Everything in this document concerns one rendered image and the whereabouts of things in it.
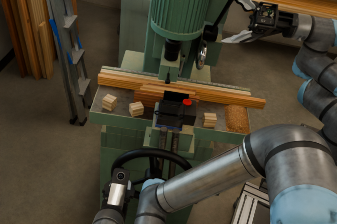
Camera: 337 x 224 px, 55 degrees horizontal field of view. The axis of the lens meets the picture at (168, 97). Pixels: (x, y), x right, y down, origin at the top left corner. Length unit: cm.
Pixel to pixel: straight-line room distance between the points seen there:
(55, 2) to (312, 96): 134
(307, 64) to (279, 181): 58
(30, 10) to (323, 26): 195
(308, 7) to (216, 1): 199
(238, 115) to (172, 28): 42
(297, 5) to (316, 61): 213
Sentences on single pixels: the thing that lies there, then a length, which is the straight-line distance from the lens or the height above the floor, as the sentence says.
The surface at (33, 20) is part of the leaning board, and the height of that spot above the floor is 51.
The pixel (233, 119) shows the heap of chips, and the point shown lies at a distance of 123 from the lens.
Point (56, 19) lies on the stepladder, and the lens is 193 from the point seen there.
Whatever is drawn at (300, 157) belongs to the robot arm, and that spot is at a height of 136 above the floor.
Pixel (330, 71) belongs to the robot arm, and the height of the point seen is 125.
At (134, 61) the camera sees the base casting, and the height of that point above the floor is 80.
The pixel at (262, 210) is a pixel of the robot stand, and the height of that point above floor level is 21.
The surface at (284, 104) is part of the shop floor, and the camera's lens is 298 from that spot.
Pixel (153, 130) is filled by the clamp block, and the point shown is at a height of 95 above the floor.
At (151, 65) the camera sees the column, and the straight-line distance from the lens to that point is 145.
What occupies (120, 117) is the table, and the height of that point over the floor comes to 89.
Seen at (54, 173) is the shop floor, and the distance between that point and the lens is 215.
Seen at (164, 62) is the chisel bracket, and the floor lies 107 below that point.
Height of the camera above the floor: 175
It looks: 41 degrees down
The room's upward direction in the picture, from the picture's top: 11 degrees clockwise
